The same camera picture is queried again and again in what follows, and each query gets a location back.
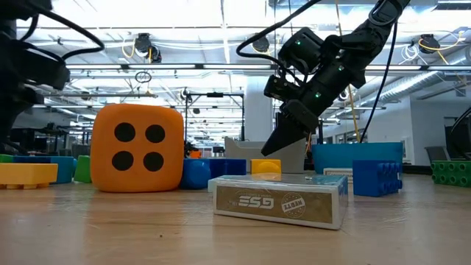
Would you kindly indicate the yellow toy block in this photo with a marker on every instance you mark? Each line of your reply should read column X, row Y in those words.
column 265, row 166

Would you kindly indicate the blue toy brick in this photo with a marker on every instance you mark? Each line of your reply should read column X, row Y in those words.
column 373, row 178

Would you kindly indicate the blue toy block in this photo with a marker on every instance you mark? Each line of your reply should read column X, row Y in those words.
column 64, row 169
column 195, row 174
column 228, row 166

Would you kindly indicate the orange foam die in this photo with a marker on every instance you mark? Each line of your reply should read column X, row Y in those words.
column 138, row 110

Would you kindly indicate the green studded toy brick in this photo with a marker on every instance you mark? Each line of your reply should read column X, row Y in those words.
column 450, row 173

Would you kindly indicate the green toy block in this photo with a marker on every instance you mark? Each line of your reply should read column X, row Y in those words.
column 84, row 169
column 5, row 158

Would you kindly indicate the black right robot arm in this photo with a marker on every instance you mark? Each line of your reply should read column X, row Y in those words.
column 382, row 22

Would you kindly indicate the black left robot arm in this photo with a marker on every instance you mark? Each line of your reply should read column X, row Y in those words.
column 22, row 73

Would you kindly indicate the white building column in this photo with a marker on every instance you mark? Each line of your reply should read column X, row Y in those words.
column 257, row 117

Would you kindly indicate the grey plastic bin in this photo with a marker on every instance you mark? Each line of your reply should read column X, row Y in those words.
column 239, row 152

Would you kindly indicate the teal plastic bin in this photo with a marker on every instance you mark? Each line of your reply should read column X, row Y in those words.
column 342, row 156

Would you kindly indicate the gold playing card box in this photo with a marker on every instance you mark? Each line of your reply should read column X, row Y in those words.
column 276, row 204

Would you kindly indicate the mint flat toy plate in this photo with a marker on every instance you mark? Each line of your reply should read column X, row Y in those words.
column 210, row 184

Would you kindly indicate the grey chair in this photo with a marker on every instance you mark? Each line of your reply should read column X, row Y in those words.
column 438, row 154

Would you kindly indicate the black curved stand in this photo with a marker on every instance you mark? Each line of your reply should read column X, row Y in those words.
column 461, row 140

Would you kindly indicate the yellow flat toy plate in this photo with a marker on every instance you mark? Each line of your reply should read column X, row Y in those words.
column 27, row 173

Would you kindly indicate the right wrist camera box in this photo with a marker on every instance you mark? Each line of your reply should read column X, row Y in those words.
column 279, row 88

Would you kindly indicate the black gantry frame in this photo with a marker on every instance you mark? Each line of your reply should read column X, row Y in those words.
column 215, row 94

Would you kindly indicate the silver air duct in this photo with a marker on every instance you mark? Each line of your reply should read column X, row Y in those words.
column 412, row 84

